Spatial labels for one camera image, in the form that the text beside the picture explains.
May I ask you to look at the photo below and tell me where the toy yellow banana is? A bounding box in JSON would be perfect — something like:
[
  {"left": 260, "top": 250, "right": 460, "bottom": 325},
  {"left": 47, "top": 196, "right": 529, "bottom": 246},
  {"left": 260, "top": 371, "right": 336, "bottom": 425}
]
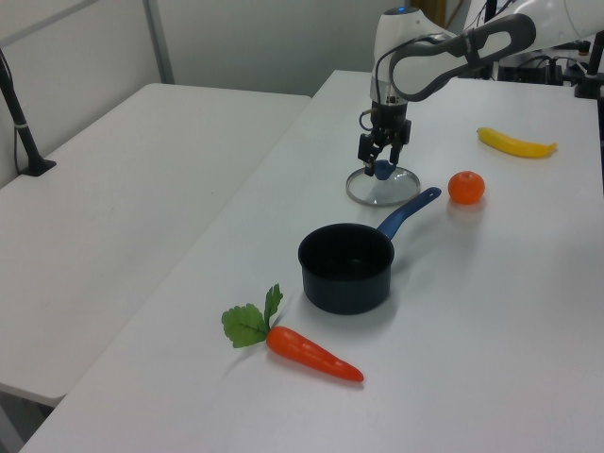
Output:
[{"left": 476, "top": 126, "right": 559, "bottom": 159}]

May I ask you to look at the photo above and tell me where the black camera pole with clamp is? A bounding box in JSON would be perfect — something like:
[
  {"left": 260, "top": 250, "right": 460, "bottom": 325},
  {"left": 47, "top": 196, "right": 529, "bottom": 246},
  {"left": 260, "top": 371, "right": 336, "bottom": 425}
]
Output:
[{"left": 573, "top": 27, "right": 604, "bottom": 100}]

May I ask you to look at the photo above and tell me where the black camera pole with white band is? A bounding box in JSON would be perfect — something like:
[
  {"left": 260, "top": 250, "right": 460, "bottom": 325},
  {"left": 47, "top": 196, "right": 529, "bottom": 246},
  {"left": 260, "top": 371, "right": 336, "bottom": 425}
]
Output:
[{"left": 0, "top": 46, "right": 58, "bottom": 177}]

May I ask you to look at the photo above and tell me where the glass lid with blue knob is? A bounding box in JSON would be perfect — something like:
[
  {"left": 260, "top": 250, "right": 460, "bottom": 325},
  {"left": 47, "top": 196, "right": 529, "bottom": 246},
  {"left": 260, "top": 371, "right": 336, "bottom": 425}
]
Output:
[{"left": 345, "top": 159, "right": 421, "bottom": 208}]

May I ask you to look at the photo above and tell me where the black velcro strap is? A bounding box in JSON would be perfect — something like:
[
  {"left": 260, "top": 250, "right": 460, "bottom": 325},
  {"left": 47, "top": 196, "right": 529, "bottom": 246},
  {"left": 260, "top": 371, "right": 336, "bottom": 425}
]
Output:
[{"left": 463, "top": 28, "right": 481, "bottom": 63}]

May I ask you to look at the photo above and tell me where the toy carrot with green leaves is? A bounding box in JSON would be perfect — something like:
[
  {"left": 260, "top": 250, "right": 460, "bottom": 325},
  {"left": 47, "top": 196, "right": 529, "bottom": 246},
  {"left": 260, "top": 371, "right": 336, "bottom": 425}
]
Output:
[{"left": 221, "top": 283, "right": 365, "bottom": 383}]

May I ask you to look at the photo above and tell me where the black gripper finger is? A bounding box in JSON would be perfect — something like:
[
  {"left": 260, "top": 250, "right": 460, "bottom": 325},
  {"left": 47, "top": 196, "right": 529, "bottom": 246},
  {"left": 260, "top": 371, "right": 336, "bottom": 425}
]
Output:
[
  {"left": 388, "top": 136, "right": 407, "bottom": 167},
  {"left": 357, "top": 133, "right": 379, "bottom": 177}
]

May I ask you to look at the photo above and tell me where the dark blue saucepan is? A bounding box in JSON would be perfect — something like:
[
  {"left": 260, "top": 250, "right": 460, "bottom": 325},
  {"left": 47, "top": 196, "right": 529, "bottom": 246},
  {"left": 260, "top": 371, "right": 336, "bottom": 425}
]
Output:
[{"left": 296, "top": 186, "right": 443, "bottom": 316}]

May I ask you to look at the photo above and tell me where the toy orange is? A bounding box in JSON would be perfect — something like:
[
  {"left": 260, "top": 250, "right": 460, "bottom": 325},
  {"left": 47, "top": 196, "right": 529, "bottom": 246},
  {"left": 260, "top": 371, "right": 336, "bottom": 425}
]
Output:
[{"left": 447, "top": 170, "right": 486, "bottom": 206}]

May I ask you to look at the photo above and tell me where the black electronics box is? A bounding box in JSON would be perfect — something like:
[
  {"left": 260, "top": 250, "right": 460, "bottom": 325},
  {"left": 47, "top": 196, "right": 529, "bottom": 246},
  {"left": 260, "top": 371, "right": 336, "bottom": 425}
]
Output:
[{"left": 497, "top": 55, "right": 575, "bottom": 87}]

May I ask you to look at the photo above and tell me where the white side table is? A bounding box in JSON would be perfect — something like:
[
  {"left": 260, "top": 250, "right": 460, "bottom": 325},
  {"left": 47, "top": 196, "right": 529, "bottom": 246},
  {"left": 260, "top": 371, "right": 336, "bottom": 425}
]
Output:
[{"left": 0, "top": 83, "right": 313, "bottom": 408}]

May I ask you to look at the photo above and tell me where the grey metal frame post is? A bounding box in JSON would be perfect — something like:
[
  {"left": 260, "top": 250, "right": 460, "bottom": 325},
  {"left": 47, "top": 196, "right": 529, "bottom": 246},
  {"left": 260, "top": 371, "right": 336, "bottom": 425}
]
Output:
[{"left": 143, "top": 0, "right": 176, "bottom": 86}]

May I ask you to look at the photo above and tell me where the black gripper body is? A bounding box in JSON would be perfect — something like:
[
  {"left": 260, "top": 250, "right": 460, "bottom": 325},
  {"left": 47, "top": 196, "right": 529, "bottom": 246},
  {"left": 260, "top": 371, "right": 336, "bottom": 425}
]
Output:
[{"left": 362, "top": 100, "right": 412, "bottom": 145}]

